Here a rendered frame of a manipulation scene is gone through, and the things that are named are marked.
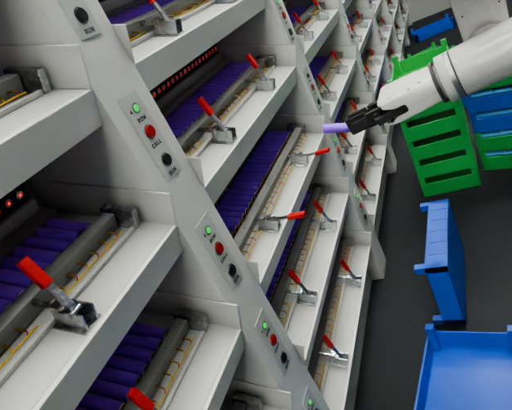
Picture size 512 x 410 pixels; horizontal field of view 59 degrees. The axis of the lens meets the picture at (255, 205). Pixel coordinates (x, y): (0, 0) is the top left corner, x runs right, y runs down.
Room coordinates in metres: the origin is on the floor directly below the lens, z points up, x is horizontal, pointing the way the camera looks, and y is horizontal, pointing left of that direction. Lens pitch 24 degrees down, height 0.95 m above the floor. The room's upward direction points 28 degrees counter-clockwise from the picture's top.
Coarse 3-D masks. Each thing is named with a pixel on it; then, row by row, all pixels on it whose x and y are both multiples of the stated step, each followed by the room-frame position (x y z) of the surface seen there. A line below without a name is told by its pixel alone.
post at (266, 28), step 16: (272, 0) 1.17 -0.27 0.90; (256, 16) 1.18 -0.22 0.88; (272, 16) 1.16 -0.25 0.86; (288, 16) 1.23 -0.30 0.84; (240, 32) 1.21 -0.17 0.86; (256, 32) 1.19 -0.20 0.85; (272, 32) 1.17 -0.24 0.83; (224, 48) 1.24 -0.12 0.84; (304, 64) 1.21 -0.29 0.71; (304, 80) 1.17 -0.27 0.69; (288, 96) 1.18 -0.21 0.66; (304, 96) 1.16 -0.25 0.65; (320, 96) 1.23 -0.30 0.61; (288, 112) 1.19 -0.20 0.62; (304, 112) 1.17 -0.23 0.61; (320, 112) 1.19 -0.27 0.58; (320, 160) 1.18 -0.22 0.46; (336, 160) 1.16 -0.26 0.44; (336, 176) 1.17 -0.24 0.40; (352, 192) 1.19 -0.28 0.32; (352, 208) 1.16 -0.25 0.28; (352, 224) 1.17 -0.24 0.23; (368, 224) 1.21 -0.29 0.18; (384, 256) 1.23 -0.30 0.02; (384, 272) 1.18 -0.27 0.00
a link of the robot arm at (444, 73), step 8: (440, 56) 0.72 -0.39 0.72; (448, 56) 0.70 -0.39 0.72; (440, 64) 0.70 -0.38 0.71; (448, 64) 0.69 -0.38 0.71; (440, 72) 0.70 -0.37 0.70; (448, 72) 0.69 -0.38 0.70; (440, 80) 0.69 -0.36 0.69; (448, 80) 0.69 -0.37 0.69; (456, 80) 0.68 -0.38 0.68; (440, 88) 0.70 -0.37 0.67; (448, 88) 0.69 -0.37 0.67; (456, 88) 0.68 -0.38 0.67; (448, 96) 0.71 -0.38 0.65; (456, 96) 0.69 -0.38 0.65; (464, 96) 0.69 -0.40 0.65
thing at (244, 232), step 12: (300, 132) 1.15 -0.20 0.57; (288, 144) 1.08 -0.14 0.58; (276, 168) 0.97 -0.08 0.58; (276, 180) 0.93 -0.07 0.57; (264, 192) 0.88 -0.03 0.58; (276, 192) 0.89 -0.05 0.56; (264, 204) 0.85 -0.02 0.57; (252, 216) 0.80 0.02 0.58; (240, 228) 0.77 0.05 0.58; (252, 228) 0.78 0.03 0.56; (240, 240) 0.73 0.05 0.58
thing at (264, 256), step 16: (272, 128) 1.22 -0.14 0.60; (288, 128) 1.18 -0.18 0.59; (304, 128) 1.16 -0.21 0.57; (320, 128) 1.16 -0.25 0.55; (256, 144) 1.16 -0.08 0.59; (304, 144) 1.11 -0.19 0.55; (320, 144) 1.11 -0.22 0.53; (288, 176) 0.97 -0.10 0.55; (304, 176) 0.96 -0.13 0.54; (224, 192) 0.95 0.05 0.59; (288, 192) 0.90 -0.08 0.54; (304, 192) 0.94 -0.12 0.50; (272, 208) 0.85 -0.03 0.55; (288, 208) 0.84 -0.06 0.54; (288, 224) 0.81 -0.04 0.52; (256, 240) 0.76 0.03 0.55; (272, 240) 0.75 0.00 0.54; (256, 256) 0.71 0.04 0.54; (272, 256) 0.70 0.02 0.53; (256, 272) 0.63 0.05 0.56; (272, 272) 0.70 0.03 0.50
